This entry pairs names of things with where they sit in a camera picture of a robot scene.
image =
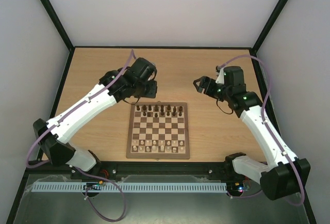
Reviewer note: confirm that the grey slotted cable duct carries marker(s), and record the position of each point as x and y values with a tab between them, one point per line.
77	187

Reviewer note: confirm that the light chess pieces row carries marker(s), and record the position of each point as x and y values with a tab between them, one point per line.
158	146

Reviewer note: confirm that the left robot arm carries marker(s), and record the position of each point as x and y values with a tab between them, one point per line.
54	135

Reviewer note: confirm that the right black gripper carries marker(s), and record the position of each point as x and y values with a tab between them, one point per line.
207	86

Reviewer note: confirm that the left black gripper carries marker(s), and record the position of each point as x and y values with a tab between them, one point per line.
152	92

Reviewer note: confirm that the wooden chess board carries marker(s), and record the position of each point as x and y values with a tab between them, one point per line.
160	128

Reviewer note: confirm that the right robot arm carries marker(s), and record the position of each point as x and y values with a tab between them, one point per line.
284	173

